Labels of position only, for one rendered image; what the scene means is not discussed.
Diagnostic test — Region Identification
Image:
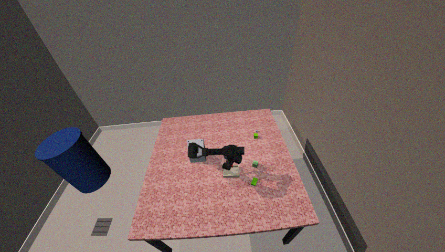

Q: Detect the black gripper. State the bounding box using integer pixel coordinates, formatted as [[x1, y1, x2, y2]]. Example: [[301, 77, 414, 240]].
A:
[[222, 157, 234, 170]]

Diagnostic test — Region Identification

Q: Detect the beige shallow tray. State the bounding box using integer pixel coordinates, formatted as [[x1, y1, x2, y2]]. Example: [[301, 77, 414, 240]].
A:
[[223, 165, 240, 178]]

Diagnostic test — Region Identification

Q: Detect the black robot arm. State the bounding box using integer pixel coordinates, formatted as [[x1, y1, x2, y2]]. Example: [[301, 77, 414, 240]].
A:
[[188, 142, 245, 164]]

